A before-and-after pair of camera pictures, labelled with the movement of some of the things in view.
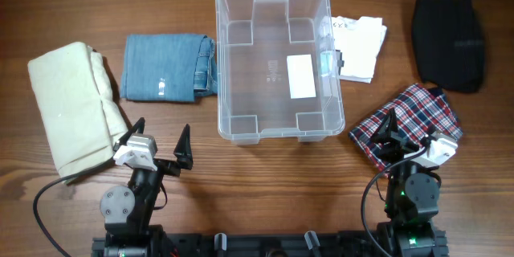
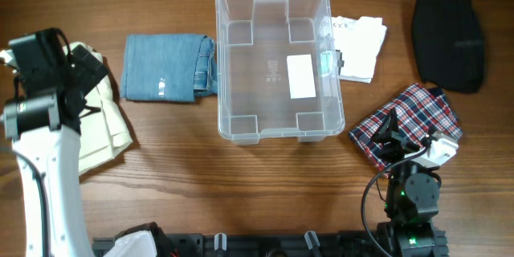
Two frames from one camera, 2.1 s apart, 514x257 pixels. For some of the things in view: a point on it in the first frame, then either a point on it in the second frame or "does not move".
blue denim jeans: (169, 67) does not move
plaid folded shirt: (420, 111) does not move
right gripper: (390, 134) does not move
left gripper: (183, 152) -> (91, 69)
